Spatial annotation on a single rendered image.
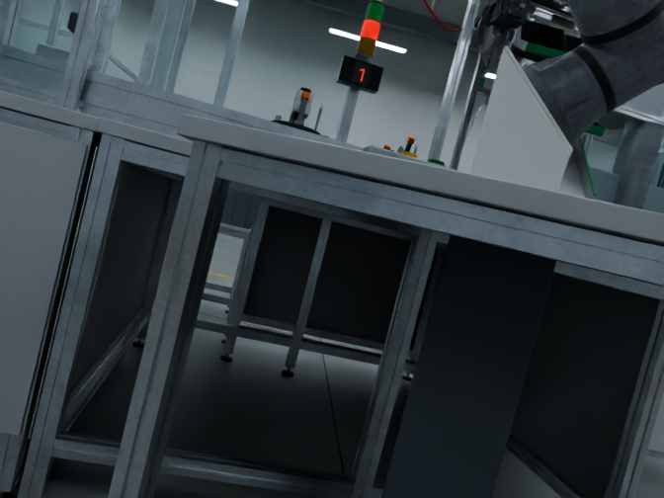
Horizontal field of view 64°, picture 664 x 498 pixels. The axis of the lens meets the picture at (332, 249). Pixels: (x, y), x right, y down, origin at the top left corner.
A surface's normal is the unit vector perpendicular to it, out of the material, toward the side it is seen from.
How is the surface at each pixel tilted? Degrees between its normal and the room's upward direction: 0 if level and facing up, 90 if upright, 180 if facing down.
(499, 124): 90
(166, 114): 90
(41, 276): 90
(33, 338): 90
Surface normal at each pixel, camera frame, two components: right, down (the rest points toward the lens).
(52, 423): 0.18, 0.09
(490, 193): -0.27, -0.03
